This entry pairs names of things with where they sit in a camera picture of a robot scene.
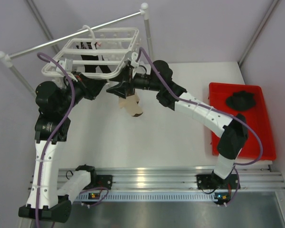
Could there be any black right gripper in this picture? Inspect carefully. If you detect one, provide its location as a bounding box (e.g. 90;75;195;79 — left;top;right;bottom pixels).
107;65;162;100

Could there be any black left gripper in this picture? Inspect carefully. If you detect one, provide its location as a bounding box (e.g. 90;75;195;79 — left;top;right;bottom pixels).
57;70;107;114

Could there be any brown cream striped sock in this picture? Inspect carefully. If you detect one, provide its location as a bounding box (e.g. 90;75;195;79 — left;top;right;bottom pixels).
118;92;143;117

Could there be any white plastic clip hanger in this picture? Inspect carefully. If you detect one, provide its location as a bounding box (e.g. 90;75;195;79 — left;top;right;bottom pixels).
53;25;141;81

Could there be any black sock pile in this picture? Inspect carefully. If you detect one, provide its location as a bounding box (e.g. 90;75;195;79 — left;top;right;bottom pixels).
226;91;256;111

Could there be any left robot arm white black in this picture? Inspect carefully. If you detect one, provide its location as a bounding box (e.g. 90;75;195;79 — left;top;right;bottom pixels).
19;73;106;227

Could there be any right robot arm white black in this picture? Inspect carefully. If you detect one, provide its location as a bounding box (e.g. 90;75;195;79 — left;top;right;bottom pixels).
107;60;248;192

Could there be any black striped hanging sock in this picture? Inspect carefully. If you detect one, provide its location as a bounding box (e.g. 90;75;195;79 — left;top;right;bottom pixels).
80;42;112;74

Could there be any white red hanging sock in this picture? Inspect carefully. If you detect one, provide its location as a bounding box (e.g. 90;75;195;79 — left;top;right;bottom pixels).
96;40;124;50

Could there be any metal drying rack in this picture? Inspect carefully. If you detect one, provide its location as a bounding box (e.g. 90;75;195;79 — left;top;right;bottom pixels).
0;2;154;97

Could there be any red plastic tray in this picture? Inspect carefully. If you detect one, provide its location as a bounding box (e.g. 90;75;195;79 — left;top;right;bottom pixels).
208;82;277;160

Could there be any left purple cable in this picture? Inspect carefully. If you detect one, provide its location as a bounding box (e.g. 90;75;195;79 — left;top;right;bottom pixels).
37;52;110;228

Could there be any purple cable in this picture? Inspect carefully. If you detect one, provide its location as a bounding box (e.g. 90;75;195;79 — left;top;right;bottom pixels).
37;52;110;228
138;47;264;207

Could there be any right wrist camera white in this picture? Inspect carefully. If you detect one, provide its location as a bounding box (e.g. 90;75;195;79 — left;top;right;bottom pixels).
124;51;139;68

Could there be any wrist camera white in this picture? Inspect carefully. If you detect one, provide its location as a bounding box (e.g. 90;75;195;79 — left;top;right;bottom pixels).
58;58;73;73
124;51;139;68

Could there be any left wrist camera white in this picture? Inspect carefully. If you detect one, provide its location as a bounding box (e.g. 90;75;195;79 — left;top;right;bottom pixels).
58;58;73;73

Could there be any aluminium mounting rail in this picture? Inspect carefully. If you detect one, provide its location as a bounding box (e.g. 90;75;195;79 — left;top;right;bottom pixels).
56;166;285;202

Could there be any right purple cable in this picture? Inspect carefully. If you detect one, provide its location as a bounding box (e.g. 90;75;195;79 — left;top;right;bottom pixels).
138;47;264;207

